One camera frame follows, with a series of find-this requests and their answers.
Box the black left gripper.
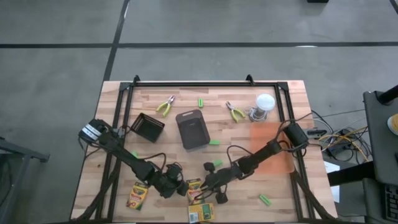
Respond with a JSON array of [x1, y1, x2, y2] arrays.
[[154, 164, 190, 199]]

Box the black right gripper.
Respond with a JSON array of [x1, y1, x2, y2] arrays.
[[200, 161, 243, 205]]

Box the yellow Crayola crayon box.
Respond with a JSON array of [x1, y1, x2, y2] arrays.
[[187, 202, 215, 224], [186, 178, 203, 205], [126, 181, 149, 212]]

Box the grey plastic handled bin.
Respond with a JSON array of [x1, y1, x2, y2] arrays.
[[175, 109, 211, 151]]

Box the black plastic mesh basket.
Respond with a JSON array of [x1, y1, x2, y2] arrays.
[[129, 112, 166, 144]]

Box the orange translucent plastic tray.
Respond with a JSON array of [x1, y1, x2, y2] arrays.
[[250, 121, 295, 175]]

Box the clear jar with white lid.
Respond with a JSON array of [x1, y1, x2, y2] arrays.
[[248, 93, 277, 123]]

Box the small black electronic device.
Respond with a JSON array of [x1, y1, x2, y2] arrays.
[[307, 129, 328, 138]]

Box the white paper sheet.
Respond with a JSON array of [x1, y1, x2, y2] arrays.
[[323, 160, 341, 174], [330, 185, 340, 203]]

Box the black power strip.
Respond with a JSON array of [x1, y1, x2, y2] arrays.
[[328, 143, 354, 158]]

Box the black metal beam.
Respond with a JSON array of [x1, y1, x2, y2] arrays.
[[326, 161, 376, 187]]

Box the grey metal stand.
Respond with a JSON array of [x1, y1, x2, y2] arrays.
[[0, 136, 50, 224]]

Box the dark grey desk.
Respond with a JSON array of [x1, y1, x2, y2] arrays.
[[362, 177, 398, 224]]

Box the grey metal side table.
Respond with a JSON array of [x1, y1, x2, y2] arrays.
[[363, 90, 398, 187]]

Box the black computer keyboard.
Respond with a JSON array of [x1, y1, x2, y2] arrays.
[[384, 184, 398, 222]]

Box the yellow tape roll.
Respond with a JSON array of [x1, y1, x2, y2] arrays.
[[386, 113, 398, 136]]

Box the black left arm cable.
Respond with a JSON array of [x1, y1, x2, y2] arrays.
[[136, 151, 169, 175]]

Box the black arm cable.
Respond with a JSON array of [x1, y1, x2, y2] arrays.
[[226, 144, 253, 163], [136, 151, 169, 175]]

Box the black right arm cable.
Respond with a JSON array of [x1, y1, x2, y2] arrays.
[[226, 144, 253, 163]]

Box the black aluminium table frame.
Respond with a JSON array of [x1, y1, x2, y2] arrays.
[[70, 74, 338, 223]]

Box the yellow floor cable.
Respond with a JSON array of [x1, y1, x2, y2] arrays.
[[318, 126, 371, 162]]

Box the black round post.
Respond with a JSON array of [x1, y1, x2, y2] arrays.
[[376, 84, 398, 106]]

